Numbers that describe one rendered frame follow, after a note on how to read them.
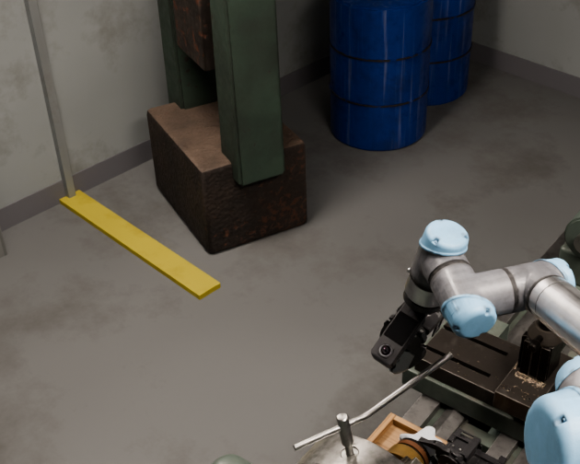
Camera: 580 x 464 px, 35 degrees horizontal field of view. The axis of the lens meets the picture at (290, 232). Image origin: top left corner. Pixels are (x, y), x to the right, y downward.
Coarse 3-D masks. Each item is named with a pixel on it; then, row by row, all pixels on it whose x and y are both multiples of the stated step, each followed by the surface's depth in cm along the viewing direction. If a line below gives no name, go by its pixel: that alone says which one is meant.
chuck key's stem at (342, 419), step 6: (342, 414) 164; (342, 420) 163; (348, 420) 163; (342, 426) 163; (348, 426) 164; (342, 432) 164; (348, 432) 164; (342, 438) 165; (348, 438) 165; (342, 444) 166; (348, 444) 165; (348, 450) 166; (348, 456) 167
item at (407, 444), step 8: (400, 440) 186; (408, 440) 185; (416, 440) 185; (392, 448) 184; (400, 448) 182; (408, 448) 182; (416, 448) 183; (424, 448) 184; (400, 456) 180; (408, 456) 181; (416, 456) 182; (424, 456) 183
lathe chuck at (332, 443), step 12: (324, 444) 173; (336, 444) 171; (360, 444) 169; (372, 444) 168; (312, 456) 171; (324, 456) 169; (336, 456) 167; (360, 456) 166; (372, 456) 166; (384, 456) 166
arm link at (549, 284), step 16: (512, 272) 146; (528, 272) 146; (544, 272) 145; (560, 272) 147; (528, 288) 144; (544, 288) 141; (560, 288) 139; (576, 288) 140; (528, 304) 144; (544, 304) 139; (560, 304) 136; (576, 304) 134; (544, 320) 140; (560, 320) 135; (576, 320) 132; (560, 336) 136; (576, 336) 131; (576, 352) 132
